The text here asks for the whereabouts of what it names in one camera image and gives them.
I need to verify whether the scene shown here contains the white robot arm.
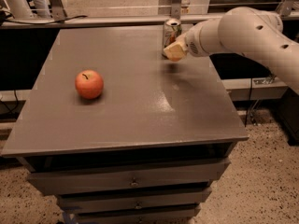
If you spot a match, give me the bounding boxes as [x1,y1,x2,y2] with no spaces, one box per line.
[164,7,299,93]

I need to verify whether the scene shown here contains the grey drawer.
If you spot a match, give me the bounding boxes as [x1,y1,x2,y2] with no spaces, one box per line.
[28,158,230,195]
[58,187,211,214]
[76,204,200,224]

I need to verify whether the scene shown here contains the small orange fruit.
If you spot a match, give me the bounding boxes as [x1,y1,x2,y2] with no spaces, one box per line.
[169,57,182,62]

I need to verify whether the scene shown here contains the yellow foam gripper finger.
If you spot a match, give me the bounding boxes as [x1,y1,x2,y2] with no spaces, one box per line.
[176,33,186,44]
[164,42,188,60]

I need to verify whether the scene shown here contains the person legs in jeans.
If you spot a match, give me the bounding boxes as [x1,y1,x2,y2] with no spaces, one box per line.
[7,0,51,19]

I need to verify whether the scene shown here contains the metal railing bar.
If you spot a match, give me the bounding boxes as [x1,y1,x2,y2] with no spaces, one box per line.
[0,11,299,29]

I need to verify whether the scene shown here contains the bottom grey drawer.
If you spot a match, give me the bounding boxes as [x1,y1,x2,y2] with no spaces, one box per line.
[76,204,200,224]

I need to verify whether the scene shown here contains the red apple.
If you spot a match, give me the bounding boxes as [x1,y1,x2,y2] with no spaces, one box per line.
[75,70,104,99]

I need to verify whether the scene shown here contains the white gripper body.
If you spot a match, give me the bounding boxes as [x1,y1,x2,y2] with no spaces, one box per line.
[185,23,215,57]

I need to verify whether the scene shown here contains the grey drawer cabinet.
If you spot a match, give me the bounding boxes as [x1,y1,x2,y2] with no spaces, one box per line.
[0,24,249,224]

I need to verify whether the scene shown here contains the black cable on railing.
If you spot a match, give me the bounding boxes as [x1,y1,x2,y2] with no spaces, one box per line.
[0,10,88,26]

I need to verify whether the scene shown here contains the middle grey drawer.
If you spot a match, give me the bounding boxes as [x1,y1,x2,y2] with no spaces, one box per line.
[58,187,211,214]

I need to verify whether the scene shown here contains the top grey drawer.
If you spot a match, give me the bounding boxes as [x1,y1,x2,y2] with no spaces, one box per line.
[28,158,230,195]

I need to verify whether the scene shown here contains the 7up soda can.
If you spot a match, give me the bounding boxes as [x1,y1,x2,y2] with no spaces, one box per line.
[163,18,181,49]

